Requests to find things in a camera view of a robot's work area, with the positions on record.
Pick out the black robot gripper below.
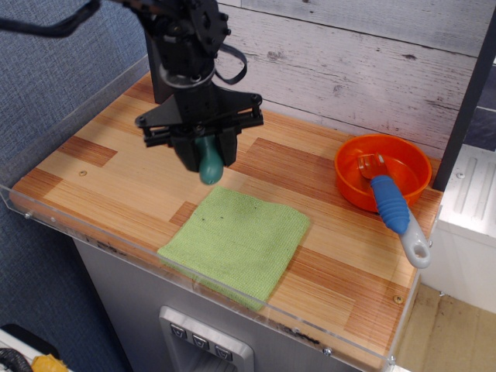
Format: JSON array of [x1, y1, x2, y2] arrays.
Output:
[[136, 82, 264, 173]]

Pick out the green toy cucumber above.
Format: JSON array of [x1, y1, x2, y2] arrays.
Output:
[[195, 136, 224, 185]]

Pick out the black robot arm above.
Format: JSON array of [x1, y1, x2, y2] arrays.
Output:
[[122, 1, 264, 184]]

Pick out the green knitted cloth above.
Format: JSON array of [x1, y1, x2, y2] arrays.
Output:
[[158, 187, 310, 312]]

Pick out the grey toy fridge cabinet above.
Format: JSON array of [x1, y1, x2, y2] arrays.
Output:
[[71, 236, 363, 372]]

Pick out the orange plastic bowl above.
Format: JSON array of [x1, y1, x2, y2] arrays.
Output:
[[334, 134, 432, 212]]

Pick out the silver dispenser button panel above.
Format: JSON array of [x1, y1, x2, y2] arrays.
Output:
[[159, 305, 255, 371]]

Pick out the white ribbed appliance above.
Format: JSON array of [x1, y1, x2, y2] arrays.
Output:
[[420, 145, 495, 312]]

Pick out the dark left vertical post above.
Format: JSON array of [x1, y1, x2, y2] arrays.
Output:
[[145, 33, 174, 104]]

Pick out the dark vertical post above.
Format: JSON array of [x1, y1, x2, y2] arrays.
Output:
[[432, 10, 495, 191], [145, 33, 174, 104]]

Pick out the clear acrylic guard rail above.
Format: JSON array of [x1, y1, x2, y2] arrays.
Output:
[[0, 53, 443, 372]]

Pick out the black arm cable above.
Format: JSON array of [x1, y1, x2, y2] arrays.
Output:
[[0, 0, 249, 86]]

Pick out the fork with blue grey handle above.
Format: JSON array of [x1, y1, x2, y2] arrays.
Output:
[[357, 153, 431, 269]]

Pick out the dark right vertical post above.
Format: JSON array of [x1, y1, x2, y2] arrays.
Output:
[[432, 10, 495, 191]]

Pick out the black braided cable sleeve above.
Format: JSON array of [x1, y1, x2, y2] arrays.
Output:
[[0, 347, 34, 372]]

